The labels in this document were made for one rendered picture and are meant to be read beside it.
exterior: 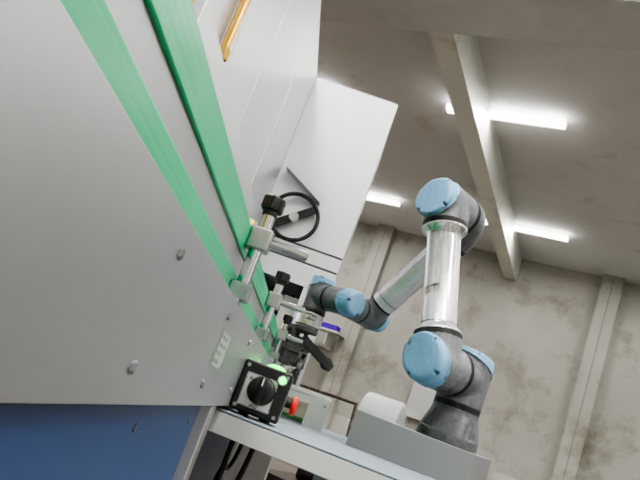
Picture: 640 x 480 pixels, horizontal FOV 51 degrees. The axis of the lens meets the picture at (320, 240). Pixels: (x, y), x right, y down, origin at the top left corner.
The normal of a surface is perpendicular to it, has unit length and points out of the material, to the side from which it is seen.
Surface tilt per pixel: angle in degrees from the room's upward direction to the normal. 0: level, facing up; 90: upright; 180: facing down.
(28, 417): 90
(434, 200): 83
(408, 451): 90
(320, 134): 90
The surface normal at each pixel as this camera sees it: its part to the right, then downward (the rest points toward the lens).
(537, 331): -0.33, -0.35
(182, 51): 0.94, 0.33
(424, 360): -0.66, -0.27
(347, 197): 0.03, -0.24
